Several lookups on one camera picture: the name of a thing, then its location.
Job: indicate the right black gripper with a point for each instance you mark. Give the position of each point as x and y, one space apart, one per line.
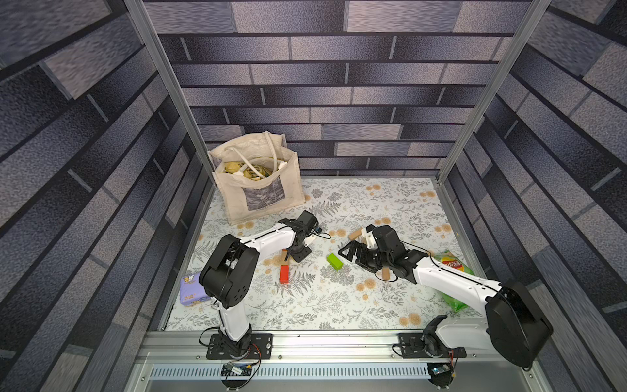
365 252

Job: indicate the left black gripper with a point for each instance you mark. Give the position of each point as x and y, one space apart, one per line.
302 255

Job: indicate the green block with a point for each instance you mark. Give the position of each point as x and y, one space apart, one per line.
334 261

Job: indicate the red block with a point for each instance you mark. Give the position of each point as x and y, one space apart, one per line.
284 274

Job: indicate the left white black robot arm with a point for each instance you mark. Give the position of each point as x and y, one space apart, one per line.
228 273

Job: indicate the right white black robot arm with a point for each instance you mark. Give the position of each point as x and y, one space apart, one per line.
510 321

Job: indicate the beige canvas tote bag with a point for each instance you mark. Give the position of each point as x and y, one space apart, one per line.
257 175

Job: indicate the green chips bag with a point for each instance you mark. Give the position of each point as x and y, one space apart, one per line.
451 295

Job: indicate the purple tissue pack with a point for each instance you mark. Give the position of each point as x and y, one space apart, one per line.
191 291

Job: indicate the left circuit board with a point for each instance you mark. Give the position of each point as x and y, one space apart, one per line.
234 370

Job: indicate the circuit board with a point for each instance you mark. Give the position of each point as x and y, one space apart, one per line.
234 370
436 370

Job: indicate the right circuit board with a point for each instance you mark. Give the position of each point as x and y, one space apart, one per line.
436 370

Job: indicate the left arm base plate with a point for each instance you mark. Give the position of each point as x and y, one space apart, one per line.
256 345

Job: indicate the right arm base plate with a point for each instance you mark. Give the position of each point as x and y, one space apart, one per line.
415 346

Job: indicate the aluminium front rail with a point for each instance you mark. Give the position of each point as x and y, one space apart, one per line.
360 360

